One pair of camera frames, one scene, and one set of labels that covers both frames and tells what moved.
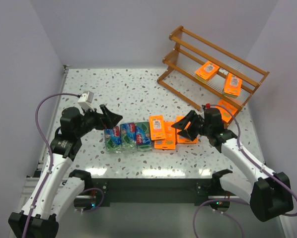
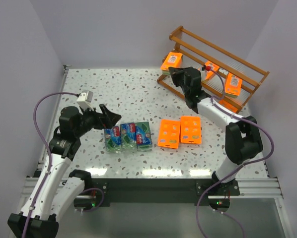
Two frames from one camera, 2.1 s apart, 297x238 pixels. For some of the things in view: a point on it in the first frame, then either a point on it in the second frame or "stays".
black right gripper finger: (190, 134) → (178, 74)
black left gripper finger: (108, 116) stays
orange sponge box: (232, 85) stays
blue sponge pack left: (112, 139) stays
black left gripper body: (100, 119) stays
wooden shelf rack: (207, 77) stays
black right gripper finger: (183, 123) → (187, 72)
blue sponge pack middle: (128, 137) stays
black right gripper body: (196, 124) → (182, 75)
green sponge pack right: (143, 142) stays
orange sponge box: (157, 127) → (173, 59)
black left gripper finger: (115, 119) stays
